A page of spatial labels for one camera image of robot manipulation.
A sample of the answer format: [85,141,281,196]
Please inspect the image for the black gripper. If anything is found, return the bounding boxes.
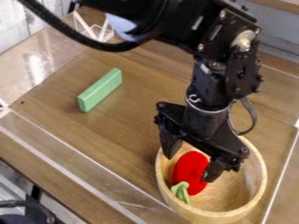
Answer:
[154,101,250,183]

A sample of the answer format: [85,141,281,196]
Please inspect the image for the red plush strawberry toy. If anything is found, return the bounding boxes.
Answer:
[171,150,210,205]

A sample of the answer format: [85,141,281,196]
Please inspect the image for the round wooden bowl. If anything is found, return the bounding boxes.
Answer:
[155,136,268,224]

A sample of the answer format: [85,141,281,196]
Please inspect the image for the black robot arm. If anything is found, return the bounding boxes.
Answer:
[19,0,264,182]

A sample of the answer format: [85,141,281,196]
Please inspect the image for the green rectangular block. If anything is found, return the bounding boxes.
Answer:
[78,68,123,113]

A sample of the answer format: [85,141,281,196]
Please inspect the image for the black metal stand base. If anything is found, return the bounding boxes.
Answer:
[25,186,50,224]

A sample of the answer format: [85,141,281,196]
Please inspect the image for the clear acrylic corner bracket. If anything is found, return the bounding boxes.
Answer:
[73,10,115,43]

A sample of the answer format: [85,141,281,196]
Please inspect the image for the black cable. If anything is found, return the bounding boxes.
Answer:
[0,199,57,224]

